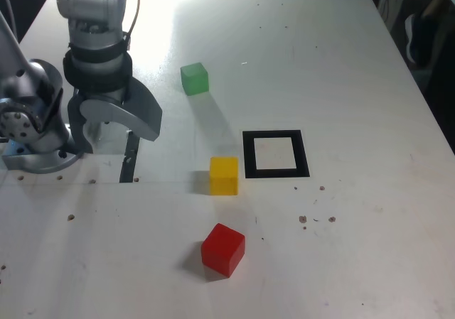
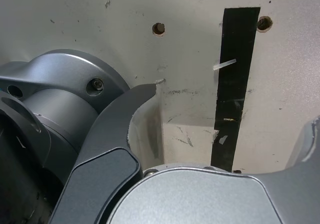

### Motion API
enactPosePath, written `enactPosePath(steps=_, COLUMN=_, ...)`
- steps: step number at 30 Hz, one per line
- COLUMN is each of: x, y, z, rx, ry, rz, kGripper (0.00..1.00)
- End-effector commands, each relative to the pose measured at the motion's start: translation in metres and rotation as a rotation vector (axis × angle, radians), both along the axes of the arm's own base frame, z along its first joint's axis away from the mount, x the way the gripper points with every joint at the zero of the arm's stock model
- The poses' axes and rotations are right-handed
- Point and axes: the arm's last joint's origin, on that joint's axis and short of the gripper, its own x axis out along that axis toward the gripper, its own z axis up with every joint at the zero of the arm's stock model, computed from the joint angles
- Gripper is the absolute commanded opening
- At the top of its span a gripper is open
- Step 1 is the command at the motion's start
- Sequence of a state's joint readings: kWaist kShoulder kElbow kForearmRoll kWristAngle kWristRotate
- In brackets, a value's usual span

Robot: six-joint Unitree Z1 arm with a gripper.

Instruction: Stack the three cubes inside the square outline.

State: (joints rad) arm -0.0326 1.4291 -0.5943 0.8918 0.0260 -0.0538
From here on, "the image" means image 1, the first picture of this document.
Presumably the green cube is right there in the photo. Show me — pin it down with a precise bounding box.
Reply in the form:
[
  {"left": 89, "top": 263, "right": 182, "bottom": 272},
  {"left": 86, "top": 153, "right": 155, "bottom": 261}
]
[{"left": 180, "top": 62, "right": 210, "bottom": 97}]

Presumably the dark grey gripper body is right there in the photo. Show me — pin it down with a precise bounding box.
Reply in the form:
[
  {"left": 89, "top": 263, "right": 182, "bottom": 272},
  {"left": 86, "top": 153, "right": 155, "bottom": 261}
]
[{"left": 72, "top": 84, "right": 132, "bottom": 104}]

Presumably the black tape strip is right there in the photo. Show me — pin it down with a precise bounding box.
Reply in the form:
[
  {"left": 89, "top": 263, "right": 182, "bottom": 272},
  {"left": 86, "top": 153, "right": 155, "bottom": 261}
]
[{"left": 119, "top": 129, "right": 141, "bottom": 183}]

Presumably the person's foot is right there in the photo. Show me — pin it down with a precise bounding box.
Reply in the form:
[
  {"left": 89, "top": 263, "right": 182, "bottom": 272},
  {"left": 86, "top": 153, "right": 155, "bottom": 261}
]
[{"left": 405, "top": 12, "right": 433, "bottom": 67}]

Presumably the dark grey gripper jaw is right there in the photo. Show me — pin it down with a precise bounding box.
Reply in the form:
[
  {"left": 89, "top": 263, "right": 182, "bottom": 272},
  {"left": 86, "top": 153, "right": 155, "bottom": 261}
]
[{"left": 67, "top": 94, "right": 95, "bottom": 155}]

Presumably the yellow cube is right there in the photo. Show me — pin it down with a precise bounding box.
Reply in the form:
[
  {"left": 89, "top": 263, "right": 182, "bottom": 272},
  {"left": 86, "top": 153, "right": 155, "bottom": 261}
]
[{"left": 209, "top": 156, "right": 240, "bottom": 196}]

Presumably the black tape square outline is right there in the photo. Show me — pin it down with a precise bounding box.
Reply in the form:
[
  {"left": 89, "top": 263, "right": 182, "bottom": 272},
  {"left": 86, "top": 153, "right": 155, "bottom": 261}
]
[{"left": 242, "top": 129, "right": 311, "bottom": 179}]

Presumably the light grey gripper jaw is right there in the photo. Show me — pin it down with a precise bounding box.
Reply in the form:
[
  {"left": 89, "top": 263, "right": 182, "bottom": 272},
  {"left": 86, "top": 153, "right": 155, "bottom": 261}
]
[{"left": 79, "top": 77, "right": 164, "bottom": 142}]

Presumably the red cube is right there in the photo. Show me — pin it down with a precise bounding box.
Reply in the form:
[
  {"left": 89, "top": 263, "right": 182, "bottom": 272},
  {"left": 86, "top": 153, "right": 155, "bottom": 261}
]
[{"left": 200, "top": 222, "right": 246, "bottom": 278}]

